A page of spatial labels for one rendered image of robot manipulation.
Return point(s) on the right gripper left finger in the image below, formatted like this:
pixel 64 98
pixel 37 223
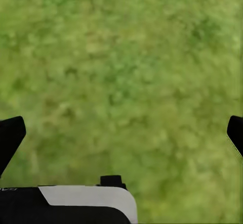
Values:
pixel 12 132

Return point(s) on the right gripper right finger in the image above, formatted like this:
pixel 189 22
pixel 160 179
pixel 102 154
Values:
pixel 235 132

